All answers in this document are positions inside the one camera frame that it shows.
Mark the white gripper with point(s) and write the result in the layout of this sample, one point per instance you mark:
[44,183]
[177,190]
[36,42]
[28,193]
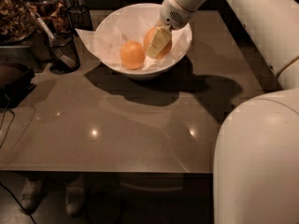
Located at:
[173,13]

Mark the orange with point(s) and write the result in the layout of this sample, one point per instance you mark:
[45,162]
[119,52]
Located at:
[132,54]
[149,38]

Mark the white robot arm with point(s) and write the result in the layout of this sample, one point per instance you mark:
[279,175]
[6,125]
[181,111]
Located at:
[256,159]

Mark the white paper bowl liner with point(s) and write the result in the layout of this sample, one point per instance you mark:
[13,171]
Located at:
[118,28]

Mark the white ceramic bowl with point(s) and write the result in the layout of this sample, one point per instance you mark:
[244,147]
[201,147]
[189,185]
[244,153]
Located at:
[143,73]

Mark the black mesh cup rear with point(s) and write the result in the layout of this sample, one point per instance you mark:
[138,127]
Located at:
[80,18]

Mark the black mesh cup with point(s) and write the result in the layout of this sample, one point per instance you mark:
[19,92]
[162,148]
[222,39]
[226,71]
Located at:
[60,68]
[80,18]

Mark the black mesh cup front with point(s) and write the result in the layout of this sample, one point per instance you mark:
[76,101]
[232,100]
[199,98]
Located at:
[60,68]

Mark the metal serving scoop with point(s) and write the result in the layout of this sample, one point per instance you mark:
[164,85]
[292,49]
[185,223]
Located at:
[49,31]

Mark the glass jar of nuts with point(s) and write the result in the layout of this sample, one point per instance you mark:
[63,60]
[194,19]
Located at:
[16,22]

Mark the black device with brown top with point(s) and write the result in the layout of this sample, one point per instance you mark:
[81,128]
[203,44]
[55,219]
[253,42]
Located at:
[15,83]

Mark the right white shoe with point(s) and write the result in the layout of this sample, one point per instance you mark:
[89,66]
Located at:
[75,196]

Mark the white shoe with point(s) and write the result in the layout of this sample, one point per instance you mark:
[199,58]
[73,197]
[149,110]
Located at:
[32,195]
[75,196]

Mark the left white shoe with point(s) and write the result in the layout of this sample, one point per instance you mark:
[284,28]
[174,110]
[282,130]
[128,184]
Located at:
[32,195]

